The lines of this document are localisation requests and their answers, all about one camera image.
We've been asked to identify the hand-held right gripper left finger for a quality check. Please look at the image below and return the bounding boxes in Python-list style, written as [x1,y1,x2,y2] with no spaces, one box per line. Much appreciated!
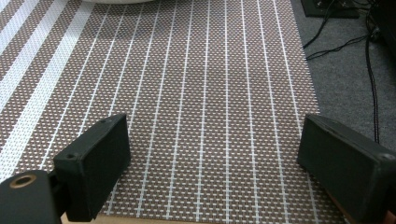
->
[53,113,132,223]

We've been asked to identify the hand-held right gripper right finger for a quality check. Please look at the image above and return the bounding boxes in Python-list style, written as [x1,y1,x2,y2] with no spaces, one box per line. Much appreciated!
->
[296,113,396,224]

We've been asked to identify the white plate with dark rim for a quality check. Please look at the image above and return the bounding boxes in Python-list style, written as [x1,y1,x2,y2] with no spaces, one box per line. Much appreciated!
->
[81,0,155,5]

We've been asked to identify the brown white striped woven placemat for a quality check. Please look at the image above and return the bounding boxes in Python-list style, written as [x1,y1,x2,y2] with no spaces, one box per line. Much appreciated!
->
[0,0,353,224]

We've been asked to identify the long black floor cable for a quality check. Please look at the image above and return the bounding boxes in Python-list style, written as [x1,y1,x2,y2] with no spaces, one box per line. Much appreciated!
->
[365,12,381,145]

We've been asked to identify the black stand base plate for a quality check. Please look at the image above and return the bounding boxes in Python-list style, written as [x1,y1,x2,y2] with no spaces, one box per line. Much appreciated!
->
[300,0,361,19]

